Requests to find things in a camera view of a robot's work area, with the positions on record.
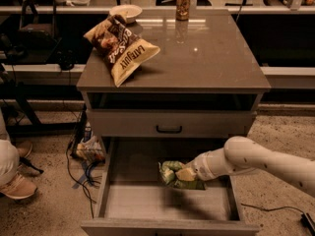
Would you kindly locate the person's tan shoe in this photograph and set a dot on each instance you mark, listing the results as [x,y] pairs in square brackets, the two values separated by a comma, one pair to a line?
[18,188]
[24,149]

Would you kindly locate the grey drawer cabinet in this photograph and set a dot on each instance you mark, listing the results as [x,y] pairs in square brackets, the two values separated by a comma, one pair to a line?
[204,64]

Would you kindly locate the open middle drawer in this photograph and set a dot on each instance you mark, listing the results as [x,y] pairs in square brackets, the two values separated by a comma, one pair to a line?
[132,200]

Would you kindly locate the closed upper drawer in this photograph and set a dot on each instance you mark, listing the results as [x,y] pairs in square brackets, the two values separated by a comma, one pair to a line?
[170,124]

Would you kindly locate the green jalapeno chip bag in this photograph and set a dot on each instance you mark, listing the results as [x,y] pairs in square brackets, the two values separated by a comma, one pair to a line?
[168,170]

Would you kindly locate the black chair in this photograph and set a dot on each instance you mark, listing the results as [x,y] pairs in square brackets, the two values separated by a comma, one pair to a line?
[38,33]

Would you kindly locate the orange soda can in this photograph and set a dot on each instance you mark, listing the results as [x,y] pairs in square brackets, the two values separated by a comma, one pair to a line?
[182,9]

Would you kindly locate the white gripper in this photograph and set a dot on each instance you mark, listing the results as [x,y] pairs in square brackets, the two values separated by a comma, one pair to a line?
[201,168]

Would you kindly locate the white bowl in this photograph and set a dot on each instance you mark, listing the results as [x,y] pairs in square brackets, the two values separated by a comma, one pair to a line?
[130,12]

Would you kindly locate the black power adapter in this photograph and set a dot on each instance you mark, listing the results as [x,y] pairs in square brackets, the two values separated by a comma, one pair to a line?
[308,222]

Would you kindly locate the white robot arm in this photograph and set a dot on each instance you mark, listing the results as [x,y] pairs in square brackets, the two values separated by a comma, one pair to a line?
[240,155]

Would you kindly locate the snack packages on floor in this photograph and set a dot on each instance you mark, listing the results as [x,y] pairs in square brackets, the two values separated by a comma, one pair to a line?
[89,147]

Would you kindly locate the person's white trouser leg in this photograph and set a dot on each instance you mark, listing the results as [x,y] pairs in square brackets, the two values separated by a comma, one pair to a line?
[9,156]

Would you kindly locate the brown yellow Late July chip bag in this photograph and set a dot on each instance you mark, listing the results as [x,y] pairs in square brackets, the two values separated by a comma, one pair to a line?
[122,50]

